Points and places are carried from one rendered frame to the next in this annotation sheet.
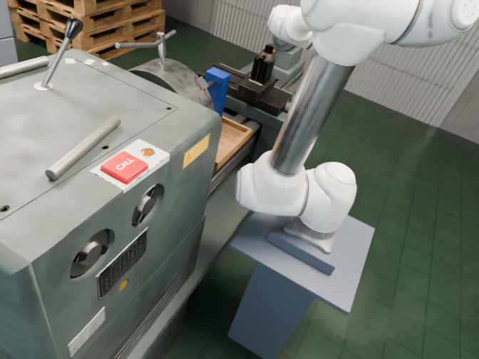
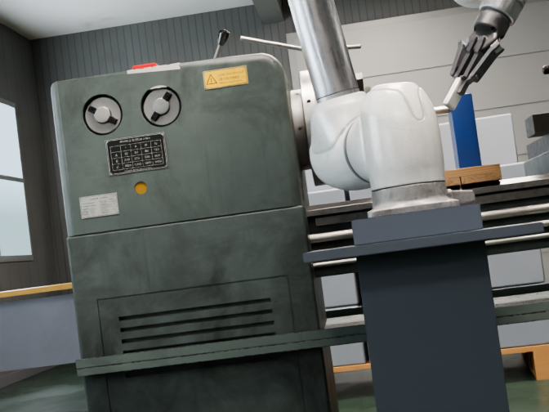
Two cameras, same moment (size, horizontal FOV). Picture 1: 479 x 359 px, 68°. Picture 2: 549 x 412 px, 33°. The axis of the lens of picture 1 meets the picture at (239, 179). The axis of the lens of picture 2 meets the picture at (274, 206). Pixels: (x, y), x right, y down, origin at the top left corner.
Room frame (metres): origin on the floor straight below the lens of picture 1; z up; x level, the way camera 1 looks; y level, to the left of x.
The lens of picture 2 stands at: (0.25, -2.10, 0.76)
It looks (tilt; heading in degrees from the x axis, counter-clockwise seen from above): 3 degrees up; 78
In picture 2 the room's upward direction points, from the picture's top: 7 degrees counter-clockwise
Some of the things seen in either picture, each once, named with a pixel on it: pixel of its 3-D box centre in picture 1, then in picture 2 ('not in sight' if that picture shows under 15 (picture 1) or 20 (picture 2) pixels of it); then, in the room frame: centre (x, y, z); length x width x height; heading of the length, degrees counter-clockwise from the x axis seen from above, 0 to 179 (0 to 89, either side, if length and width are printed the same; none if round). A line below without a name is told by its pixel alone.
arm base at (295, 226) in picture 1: (317, 219); (419, 199); (0.94, -0.31, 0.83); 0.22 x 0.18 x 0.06; 162
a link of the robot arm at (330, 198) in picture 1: (326, 194); (398, 135); (0.92, -0.29, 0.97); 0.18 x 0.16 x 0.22; 102
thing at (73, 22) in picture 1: (74, 28); (223, 37); (0.72, 0.43, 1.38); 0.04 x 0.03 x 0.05; 163
